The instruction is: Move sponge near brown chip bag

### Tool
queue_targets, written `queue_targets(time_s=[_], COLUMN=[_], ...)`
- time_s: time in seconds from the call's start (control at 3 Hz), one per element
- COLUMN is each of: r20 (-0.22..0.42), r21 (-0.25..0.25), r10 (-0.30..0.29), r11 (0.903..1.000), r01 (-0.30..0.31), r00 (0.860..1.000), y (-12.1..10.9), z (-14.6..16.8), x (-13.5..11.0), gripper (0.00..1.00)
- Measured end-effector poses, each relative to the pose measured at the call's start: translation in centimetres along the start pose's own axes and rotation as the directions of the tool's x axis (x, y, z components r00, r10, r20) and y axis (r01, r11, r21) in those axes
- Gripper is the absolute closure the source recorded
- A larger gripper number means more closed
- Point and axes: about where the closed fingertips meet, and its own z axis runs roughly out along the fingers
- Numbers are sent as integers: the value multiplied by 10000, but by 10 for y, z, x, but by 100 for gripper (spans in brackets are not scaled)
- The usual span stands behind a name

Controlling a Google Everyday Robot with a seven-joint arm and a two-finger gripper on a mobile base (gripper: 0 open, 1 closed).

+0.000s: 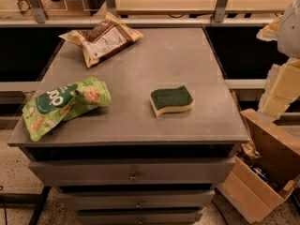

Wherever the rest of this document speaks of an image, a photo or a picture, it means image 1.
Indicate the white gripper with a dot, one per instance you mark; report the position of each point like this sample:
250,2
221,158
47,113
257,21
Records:
290,32

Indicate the green and yellow sponge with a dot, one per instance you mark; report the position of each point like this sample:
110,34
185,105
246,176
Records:
171,100

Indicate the brown chip bag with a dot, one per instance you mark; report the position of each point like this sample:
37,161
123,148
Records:
106,39

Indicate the green snack bag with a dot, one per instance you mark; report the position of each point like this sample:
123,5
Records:
44,112

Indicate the blue item in box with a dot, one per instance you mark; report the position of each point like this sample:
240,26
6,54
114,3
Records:
260,172

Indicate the open cardboard box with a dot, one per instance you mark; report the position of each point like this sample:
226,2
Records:
279,156

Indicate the grey drawer cabinet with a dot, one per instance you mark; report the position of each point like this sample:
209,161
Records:
179,157

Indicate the top drawer knob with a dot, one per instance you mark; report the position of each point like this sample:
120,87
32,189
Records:
133,177

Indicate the drawer knob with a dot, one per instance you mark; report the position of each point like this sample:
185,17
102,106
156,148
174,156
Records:
138,205
133,177

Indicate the middle drawer knob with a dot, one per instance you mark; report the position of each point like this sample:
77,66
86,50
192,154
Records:
138,205

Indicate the wooden shelf with metal posts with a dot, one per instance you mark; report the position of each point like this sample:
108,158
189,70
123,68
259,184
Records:
80,13

